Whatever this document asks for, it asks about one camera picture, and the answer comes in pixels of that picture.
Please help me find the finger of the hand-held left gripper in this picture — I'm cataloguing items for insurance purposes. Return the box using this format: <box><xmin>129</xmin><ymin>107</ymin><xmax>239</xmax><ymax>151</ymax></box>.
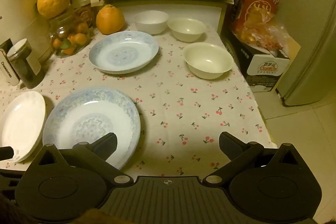
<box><xmin>0</xmin><ymin>147</ymin><xmax>14</xmax><ymax>161</ymax></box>

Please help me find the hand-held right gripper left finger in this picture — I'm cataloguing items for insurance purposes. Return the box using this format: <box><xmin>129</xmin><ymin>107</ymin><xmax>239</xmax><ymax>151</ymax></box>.
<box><xmin>26</xmin><ymin>133</ymin><xmax>133</xmax><ymax>185</ymax></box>

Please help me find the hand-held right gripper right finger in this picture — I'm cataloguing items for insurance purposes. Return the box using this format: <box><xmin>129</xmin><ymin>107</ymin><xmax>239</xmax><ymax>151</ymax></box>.
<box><xmin>202</xmin><ymin>132</ymin><xmax>314</xmax><ymax>185</ymax></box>

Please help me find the white plate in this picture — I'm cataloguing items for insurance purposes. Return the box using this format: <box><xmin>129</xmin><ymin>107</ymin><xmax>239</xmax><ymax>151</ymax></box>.
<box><xmin>0</xmin><ymin>91</ymin><xmax>47</xmax><ymax>163</ymax></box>

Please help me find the large blue patterned plate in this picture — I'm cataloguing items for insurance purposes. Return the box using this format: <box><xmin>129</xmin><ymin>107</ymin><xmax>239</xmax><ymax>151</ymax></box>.
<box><xmin>42</xmin><ymin>87</ymin><xmax>140</xmax><ymax>170</ymax></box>

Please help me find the large cream bowl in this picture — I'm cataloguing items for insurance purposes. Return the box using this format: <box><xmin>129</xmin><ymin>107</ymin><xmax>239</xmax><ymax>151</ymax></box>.
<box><xmin>183</xmin><ymin>42</ymin><xmax>234</xmax><ymax>80</ymax></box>

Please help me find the small blue patterned plate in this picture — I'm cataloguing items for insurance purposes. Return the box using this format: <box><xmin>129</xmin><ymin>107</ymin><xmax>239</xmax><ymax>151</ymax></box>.
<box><xmin>88</xmin><ymin>31</ymin><xmax>159</xmax><ymax>74</ymax></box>

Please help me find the small cream bowl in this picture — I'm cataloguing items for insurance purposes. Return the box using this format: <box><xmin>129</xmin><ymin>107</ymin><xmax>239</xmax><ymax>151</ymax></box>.
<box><xmin>167</xmin><ymin>18</ymin><xmax>207</xmax><ymax>42</ymax></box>

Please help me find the white bowl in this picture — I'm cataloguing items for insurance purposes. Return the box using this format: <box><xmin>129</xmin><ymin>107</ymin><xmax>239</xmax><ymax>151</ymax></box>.
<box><xmin>134</xmin><ymin>10</ymin><xmax>169</xmax><ymax>35</ymax></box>

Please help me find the cherry print tablecloth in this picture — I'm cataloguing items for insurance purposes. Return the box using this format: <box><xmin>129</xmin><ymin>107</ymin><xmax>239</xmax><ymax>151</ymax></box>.
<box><xmin>0</xmin><ymin>22</ymin><xmax>279</xmax><ymax>177</ymax></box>

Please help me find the black and white cardboard box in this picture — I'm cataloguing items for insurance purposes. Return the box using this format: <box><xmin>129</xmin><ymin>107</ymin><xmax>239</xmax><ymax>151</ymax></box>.
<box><xmin>228</xmin><ymin>30</ymin><xmax>301</xmax><ymax>93</ymax></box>

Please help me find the white printed box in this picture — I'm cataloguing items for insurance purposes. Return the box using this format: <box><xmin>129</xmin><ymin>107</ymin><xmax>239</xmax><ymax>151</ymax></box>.
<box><xmin>0</xmin><ymin>39</ymin><xmax>21</xmax><ymax>86</ymax></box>

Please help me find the dark jar with metal lid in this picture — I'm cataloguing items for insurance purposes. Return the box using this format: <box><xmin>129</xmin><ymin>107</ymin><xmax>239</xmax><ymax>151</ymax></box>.
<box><xmin>7</xmin><ymin>39</ymin><xmax>45</xmax><ymax>89</ymax></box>

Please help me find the cluster of small oranges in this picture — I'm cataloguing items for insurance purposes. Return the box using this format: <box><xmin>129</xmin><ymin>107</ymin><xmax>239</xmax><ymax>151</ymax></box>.
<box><xmin>52</xmin><ymin>23</ymin><xmax>90</xmax><ymax>55</ymax></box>

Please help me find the plastic bag of snacks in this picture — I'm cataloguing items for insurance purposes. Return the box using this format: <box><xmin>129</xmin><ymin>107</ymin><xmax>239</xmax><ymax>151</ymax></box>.
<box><xmin>235</xmin><ymin>13</ymin><xmax>297</xmax><ymax>56</ymax></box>

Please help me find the glass jar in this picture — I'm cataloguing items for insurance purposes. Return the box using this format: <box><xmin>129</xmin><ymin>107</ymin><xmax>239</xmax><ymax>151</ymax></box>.
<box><xmin>49</xmin><ymin>7</ymin><xmax>91</xmax><ymax>58</ymax></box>

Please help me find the brown patterned jar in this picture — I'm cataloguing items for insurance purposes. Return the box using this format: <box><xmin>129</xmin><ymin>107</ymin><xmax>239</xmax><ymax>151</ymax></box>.
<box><xmin>75</xmin><ymin>5</ymin><xmax>95</xmax><ymax>29</ymax></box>

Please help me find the white kitchen appliance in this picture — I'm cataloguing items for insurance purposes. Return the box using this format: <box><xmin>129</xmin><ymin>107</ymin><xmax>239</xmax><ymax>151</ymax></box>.
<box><xmin>0</xmin><ymin>0</ymin><xmax>53</xmax><ymax>83</ymax></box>

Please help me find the refrigerator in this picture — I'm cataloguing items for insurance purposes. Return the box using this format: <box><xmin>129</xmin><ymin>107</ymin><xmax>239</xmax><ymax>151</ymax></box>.
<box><xmin>270</xmin><ymin>0</ymin><xmax>336</xmax><ymax>106</ymax></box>

